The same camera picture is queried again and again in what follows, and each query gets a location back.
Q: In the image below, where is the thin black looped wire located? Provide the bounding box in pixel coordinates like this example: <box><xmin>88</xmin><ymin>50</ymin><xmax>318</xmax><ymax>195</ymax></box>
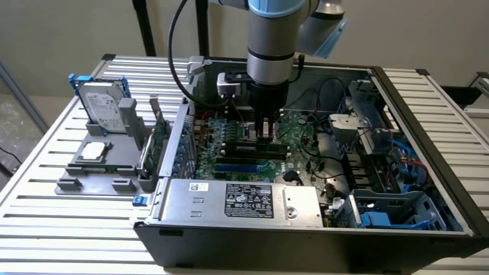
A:
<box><xmin>316</xmin><ymin>77</ymin><xmax>346</xmax><ymax>115</ymax></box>

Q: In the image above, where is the black metal post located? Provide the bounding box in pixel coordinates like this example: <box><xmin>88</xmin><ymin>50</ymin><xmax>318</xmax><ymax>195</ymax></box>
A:
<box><xmin>196</xmin><ymin>0</ymin><xmax>212</xmax><ymax>58</ymax></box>
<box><xmin>132</xmin><ymin>0</ymin><xmax>157</xmax><ymax>57</ymax></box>

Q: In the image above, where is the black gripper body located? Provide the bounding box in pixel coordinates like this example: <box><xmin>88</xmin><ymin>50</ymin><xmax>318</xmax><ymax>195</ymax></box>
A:
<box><xmin>246</xmin><ymin>81</ymin><xmax>289</xmax><ymax>117</ymax></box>

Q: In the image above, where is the grey case corner bracket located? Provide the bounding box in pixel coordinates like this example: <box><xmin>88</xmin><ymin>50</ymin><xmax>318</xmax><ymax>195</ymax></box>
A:
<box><xmin>186</xmin><ymin>56</ymin><xmax>213</xmax><ymax>76</ymax></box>

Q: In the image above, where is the red data wire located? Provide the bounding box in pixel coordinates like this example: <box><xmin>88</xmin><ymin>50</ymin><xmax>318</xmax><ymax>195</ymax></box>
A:
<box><xmin>410</xmin><ymin>159</ymin><xmax>429</xmax><ymax>184</ymax></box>

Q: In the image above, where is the green motherboard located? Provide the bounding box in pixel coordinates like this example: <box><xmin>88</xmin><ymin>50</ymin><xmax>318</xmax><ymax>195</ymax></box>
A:
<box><xmin>190</xmin><ymin>107</ymin><xmax>329</xmax><ymax>186</ymax></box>

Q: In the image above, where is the green graphics card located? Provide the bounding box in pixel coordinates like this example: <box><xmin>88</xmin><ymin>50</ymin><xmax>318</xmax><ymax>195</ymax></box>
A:
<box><xmin>138</xmin><ymin>93</ymin><xmax>172</xmax><ymax>180</ymax></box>

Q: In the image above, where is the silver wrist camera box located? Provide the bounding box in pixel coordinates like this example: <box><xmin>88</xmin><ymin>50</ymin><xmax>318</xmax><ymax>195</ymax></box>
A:
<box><xmin>216</xmin><ymin>72</ymin><xmax>248</xmax><ymax>98</ymax></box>

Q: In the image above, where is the black expansion slot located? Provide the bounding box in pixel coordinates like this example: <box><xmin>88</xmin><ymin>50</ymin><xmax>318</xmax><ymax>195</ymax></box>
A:
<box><xmin>216</xmin><ymin>156</ymin><xmax>269</xmax><ymax>166</ymax></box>

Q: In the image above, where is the black open PC case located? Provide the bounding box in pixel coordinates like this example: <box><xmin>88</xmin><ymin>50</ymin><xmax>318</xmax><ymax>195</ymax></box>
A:
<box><xmin>132</xmin><ymin>56</ymin><xmax>489</xmax><ymax>270</ymax></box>

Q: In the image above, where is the blue expansion slot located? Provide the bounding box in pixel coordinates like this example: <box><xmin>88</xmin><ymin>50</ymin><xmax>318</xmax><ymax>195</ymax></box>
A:
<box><xmin>213</xmin><ymin>163</ymin><xmax>258</xmax><ymax>173</ymax></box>

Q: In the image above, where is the black RAM stick white label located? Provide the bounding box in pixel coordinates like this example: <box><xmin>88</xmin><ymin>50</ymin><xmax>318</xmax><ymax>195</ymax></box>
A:
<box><xmin>233</xmin><ymin>143</ymin><xmax>288</xmax><ymax>153</ymax></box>

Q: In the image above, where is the black wire plug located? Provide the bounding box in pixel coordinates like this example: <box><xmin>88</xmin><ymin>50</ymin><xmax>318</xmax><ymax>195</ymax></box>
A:
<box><xmin>284</xmin><ymin>170</ymin><xmax>304</xmax><ymax>184</ymax></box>

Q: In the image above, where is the grey glass partition frame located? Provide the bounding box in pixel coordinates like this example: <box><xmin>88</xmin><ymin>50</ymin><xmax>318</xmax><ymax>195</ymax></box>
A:
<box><xmin>0</xmin><ymin>61</ymin><xmax>51</xmax><ymax>180</ymax></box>

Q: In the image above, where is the silver power supply unit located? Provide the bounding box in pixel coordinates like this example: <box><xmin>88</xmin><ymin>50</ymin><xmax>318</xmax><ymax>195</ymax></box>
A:
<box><xmin>158</xmin><ymin>179</ymin><xmax>325</xmax><ymax>229</ymax></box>

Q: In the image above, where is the silver CPU socket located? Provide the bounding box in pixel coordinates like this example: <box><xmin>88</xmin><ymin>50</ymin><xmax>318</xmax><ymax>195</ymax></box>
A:
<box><xmin>241</xmin><ymin>121</ymin><xmax>261</xmax><ymax>142</ymax></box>

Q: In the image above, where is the blue grey disk bay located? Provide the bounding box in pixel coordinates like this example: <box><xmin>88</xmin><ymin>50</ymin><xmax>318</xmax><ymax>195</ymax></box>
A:
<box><xmin>334</xmin><ymin>188</ymin><xmax>449</xmax><ymax>231</ymax></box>

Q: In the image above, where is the blue disk carrier frame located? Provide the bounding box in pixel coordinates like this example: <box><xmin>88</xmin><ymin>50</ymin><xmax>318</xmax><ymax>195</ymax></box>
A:
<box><xmin>67</xmin><ymin>73</ymin><xmax>132</xmax><ymax>101</ymax></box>

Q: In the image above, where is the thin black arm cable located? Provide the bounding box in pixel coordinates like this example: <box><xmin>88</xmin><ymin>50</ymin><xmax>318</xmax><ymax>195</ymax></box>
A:
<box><xmin>292</xmin><ymin>54</ymin><xmax>305</xmax><ymax>84</ymax></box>

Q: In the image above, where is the silver CPU chip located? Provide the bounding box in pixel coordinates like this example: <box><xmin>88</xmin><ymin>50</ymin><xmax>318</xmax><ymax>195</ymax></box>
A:
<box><xmin>81</xmin><ymin>142</ymin><xmax>107</xmax><ymax>160</ymax></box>

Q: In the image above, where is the thick black camera cable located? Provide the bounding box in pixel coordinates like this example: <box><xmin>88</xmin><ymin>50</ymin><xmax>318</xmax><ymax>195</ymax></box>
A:
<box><xmin>166</xmin><ymin>0</ymin><xmax>233</xmax><ymax>108</ymax></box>

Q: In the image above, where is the silver hard disk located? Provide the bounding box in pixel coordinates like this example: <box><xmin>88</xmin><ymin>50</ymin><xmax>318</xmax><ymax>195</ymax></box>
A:
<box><xmin>79</xmin><ymin>82</ymin><xmax>129</xmax><ymax>134</ymax></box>

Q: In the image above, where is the blue flat data wire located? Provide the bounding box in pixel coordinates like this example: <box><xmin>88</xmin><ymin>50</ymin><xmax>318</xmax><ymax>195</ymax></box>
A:
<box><xmin>385</xmin><ymin>137</ymin><xmax>420</xmax><ymax>191</ymax></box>

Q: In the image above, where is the grey metal drive cage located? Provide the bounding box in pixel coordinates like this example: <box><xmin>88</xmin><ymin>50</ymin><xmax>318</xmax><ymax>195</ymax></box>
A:
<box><xmin>328</xmin><ymin>79</ymin><xmax>402</xmax><ymax>157</ymax></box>

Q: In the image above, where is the grey plastic parts rack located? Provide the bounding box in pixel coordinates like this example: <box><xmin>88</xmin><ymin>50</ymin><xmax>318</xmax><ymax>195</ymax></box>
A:
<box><xmin>55</xmin><ymin>99</ymin><xmax>161</xmax><ymax>196</ymax></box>

